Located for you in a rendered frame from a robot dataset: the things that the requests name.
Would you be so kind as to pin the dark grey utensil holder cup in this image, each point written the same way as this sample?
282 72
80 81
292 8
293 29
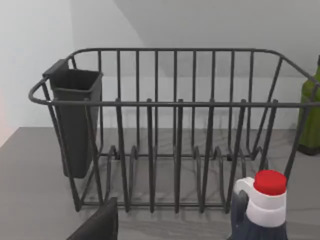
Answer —
75 120

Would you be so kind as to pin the dark blue red-capped bottle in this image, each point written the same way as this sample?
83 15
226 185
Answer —
260 215

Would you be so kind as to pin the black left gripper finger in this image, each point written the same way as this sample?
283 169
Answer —
103 223

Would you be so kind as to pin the green bottle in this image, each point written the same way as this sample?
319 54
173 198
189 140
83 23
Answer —
310 117

